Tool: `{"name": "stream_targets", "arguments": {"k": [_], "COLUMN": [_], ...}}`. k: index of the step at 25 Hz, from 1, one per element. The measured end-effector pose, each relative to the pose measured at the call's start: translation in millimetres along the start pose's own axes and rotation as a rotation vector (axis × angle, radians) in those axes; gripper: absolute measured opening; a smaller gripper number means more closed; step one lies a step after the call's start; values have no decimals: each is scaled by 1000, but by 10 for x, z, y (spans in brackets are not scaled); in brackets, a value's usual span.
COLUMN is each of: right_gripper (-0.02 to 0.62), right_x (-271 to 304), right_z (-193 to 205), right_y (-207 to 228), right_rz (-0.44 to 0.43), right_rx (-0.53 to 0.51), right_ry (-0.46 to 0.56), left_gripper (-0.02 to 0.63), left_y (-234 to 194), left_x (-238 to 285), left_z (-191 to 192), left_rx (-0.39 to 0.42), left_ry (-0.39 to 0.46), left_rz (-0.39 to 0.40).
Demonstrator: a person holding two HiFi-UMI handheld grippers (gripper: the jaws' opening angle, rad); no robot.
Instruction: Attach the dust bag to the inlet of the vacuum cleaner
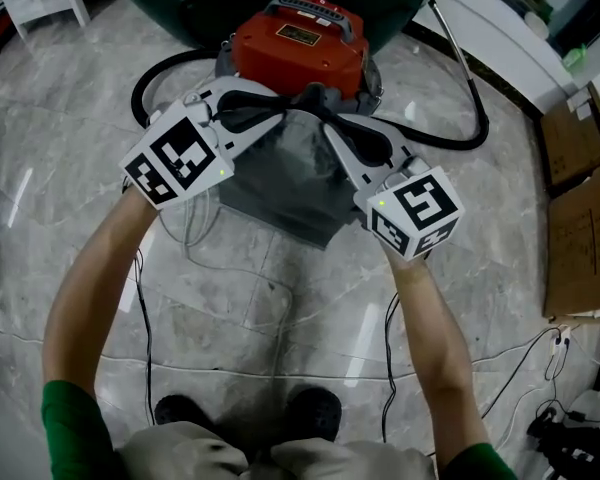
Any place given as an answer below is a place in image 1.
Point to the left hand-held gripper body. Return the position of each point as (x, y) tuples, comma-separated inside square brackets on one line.
[(175, 158)]

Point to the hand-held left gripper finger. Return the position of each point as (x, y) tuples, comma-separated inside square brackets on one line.
[(245, 124), (252, 97)]

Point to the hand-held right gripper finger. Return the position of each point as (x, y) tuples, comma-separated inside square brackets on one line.
[(372, 130), (355, 154)]

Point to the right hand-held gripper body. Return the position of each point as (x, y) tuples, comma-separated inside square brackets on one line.
[(425, 203)]

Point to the red vacuum cleaner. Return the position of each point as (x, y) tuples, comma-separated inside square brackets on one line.
[(300, 53)]

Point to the grey dust bag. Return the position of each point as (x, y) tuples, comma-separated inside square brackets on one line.
[(290, 183)]

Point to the person's right forearm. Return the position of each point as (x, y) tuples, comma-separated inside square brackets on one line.
[(430, 348)]

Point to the person's left forearm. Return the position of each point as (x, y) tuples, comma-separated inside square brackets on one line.
[(95, 288)]

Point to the metal vacuum wand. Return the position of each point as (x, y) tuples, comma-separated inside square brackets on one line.
[(452, 43)]

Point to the white low cabinet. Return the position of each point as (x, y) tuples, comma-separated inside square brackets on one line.
[(500, 43)]

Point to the flat cardboard box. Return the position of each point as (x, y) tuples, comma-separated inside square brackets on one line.
[(580, 248), (575, 143)]

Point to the white power strip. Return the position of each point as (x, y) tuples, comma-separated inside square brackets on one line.
[(561, 340)]

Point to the person's black right shoe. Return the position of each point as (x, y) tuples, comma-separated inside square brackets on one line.
[(314, 410)]

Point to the person's black shoe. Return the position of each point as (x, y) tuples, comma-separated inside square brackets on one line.
[(180, 410), (314, 410)]

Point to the person's black left shoe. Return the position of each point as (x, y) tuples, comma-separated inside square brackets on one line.
[(180, 410)]

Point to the black equipment pile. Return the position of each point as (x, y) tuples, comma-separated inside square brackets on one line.
[(570, 448)]

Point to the person's green shirt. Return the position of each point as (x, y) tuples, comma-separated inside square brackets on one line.
[(70, 433)]

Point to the person's beige trousers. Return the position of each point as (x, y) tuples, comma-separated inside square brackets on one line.
[(190, 455)]

